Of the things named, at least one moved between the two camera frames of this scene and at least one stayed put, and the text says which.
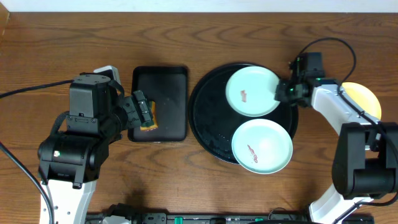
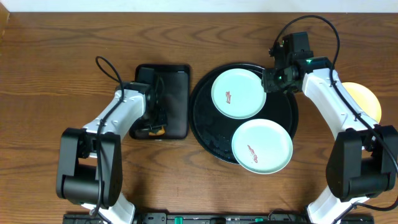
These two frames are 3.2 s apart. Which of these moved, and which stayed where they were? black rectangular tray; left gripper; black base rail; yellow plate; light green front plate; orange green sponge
Moved: left gripper; orange green sponge
Stayed: yellow plate; black base rail; light green front plate; black rectangular tray
